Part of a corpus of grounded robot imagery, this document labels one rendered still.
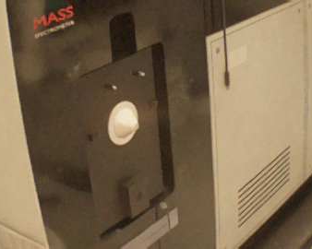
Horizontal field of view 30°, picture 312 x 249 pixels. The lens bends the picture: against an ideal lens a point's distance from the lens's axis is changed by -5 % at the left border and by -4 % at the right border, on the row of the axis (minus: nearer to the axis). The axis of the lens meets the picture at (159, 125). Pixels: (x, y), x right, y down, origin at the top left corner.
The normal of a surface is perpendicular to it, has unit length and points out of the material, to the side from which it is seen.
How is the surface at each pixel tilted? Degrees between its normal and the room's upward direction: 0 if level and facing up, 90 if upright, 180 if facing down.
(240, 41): 90
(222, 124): 90
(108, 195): 90
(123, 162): 90
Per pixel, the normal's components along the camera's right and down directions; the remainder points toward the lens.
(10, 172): -0.61, 0.37
